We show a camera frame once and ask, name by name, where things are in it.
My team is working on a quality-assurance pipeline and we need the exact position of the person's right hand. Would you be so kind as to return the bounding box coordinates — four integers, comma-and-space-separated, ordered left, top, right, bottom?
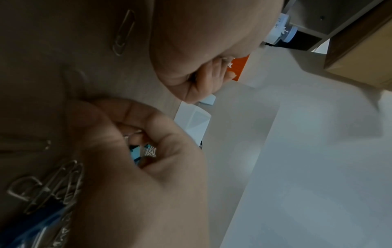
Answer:
64, 96, 213, 248

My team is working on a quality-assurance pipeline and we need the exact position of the person's left hand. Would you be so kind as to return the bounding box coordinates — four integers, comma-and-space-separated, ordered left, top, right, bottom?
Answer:
149, 0, 283, 105

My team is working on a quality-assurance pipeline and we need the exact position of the white compartment organizer tray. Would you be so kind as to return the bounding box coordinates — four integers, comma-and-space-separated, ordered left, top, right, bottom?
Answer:
174, 94, 218, 146

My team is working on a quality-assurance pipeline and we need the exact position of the group of coloured binder clips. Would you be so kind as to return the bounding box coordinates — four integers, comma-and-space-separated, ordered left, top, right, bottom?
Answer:
0, 143, 158, 248

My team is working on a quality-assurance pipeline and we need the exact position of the orange ribbed box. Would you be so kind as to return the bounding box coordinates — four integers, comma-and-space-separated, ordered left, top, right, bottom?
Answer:
227, 55, 252, 82

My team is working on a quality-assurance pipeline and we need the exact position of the tea bottle with blue cap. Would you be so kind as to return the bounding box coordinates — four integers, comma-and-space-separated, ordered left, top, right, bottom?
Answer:
263, 12, 299, 49

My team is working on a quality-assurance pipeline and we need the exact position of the grey shelf unit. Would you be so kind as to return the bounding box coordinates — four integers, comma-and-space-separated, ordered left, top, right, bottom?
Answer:
281, 0, 387, 51

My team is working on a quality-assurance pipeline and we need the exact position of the brown cardboard box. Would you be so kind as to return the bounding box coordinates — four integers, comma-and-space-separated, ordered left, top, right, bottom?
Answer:
324, 0, 392, 92

